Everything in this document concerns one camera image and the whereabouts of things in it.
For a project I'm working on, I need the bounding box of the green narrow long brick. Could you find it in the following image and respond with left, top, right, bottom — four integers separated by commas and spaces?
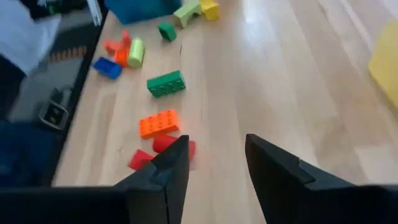
146, 70, 187, 99

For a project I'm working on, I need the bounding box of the light green cylinder block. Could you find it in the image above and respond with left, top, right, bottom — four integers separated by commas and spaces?
127, 37, 146, 69

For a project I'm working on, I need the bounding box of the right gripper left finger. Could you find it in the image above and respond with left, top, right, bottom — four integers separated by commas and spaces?
114, 134, 190, 224

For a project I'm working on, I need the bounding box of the yellow arch block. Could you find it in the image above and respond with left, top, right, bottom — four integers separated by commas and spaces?
200, 0, 220, 21

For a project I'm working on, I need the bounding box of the light green arch block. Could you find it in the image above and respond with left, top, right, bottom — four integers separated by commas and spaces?
173, 0, 203, 29

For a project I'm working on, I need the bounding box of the silver edge bracket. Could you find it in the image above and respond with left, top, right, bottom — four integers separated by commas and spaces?
86, 0, 103, 27

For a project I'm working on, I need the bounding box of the blue two-by-four brick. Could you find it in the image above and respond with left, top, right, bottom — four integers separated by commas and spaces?
92, 57, 123, 80

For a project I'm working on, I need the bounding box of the grey rimmed black box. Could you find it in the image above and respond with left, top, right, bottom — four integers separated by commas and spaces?
37, 99, 70, 131

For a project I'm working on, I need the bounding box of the teal plastic bin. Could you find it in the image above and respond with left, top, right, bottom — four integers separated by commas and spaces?
104, 0, 183, 25

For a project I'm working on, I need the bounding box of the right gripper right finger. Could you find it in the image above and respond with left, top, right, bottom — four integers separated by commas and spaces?
244, 133, 356, 224

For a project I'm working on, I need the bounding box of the black aluminium table frame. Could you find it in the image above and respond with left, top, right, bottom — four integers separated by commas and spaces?
46, 0, 109, 187

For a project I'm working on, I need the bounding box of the small green square block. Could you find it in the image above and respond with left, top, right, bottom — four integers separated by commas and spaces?
157, 21, 178, 42

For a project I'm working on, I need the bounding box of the orange-red two-by-four brick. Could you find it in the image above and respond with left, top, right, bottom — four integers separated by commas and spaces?
138, 108, 180, 140

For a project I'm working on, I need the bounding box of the red cylinder block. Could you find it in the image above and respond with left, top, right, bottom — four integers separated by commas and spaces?
152, 134, 197, 161

